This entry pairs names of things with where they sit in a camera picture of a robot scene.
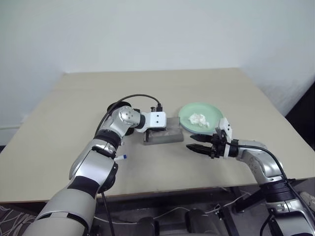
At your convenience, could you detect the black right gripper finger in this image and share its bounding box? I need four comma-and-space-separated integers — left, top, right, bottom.
189, 134, 212, 144
186, 144, 212, 155

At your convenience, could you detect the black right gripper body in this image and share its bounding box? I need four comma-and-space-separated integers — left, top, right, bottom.
209, 127, 227, 160

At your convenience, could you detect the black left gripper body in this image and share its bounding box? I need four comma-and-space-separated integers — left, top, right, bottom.
147, 127, 168, 136

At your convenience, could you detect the grey glasses case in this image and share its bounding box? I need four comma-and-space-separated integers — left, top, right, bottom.
143, 117, 185, 146

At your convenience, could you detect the green plate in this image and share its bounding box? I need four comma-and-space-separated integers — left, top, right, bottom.
178, 101, 225, 135
180, 122, 215, 136

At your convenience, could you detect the crumpled white tissue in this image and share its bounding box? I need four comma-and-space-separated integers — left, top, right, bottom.
188, 113, 210, 128

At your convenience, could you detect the dark rounded shape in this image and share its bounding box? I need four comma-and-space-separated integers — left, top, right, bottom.
184, 208, 228, 236
136, 216, 160, 236

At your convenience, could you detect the black furniture panel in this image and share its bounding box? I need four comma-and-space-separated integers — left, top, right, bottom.
284, 80, 315, 150

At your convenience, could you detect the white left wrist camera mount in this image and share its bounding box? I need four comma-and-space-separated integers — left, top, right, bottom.
144, 111, 166, 133

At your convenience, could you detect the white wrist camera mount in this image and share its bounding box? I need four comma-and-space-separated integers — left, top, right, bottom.
144, 111, 166, 133
219, 117, 233, 159

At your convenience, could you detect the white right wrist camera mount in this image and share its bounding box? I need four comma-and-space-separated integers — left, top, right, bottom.
219, 117, 233, 159

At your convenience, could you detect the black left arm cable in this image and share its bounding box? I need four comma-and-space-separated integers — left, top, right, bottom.
94, 93, 164, 236

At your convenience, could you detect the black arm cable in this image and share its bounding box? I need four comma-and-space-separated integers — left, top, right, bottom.
236, 145, 315, 236
94, 93, 164, 236

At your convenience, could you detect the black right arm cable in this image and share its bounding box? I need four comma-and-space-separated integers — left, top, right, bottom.
236, 145, 315, 236

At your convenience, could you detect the white floor cable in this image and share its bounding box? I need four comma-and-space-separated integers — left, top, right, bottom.
94, 193, 252, 224

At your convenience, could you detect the black table frame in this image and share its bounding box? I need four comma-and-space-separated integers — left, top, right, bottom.
95, 185, 265, 236

